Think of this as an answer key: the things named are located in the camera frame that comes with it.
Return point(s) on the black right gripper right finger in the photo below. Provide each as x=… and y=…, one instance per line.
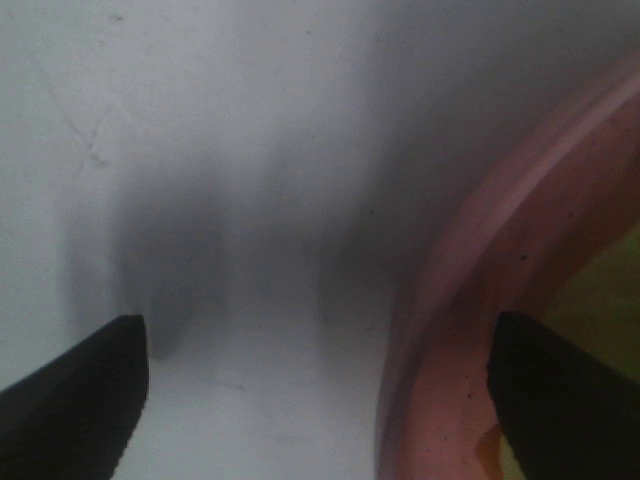
x=565, y=414

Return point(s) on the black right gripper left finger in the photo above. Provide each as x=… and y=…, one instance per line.
x=73, y=417

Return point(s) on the sandwich with lettuce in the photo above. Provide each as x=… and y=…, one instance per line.
x=598, y=311

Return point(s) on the pink round plate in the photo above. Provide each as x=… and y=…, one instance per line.
x=564, y=192

